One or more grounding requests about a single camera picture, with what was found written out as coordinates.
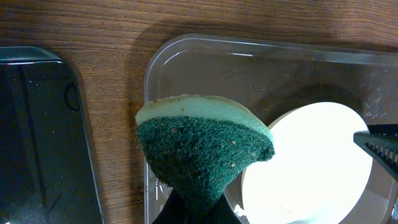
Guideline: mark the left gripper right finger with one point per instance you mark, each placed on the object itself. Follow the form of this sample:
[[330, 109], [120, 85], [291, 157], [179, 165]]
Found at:
[[221, 213]]

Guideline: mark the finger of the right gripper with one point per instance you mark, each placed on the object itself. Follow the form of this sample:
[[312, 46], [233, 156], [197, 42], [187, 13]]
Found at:
[[382, 148]]

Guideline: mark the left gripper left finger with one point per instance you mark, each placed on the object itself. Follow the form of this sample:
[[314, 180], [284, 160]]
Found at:
[[173, 211]]

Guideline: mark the white plate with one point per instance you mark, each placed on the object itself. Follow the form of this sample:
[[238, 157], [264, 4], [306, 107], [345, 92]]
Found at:
[[317, 173]]

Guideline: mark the green scrubbing sponge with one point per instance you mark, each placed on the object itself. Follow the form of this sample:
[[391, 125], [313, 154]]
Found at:
[[199, 144]]

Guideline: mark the black rectangular tray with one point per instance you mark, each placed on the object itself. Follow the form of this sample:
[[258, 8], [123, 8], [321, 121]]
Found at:
[[47, 172]]

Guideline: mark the brown plastic serving tray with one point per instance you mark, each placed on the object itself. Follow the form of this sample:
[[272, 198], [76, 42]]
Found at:
[[272, 79]]

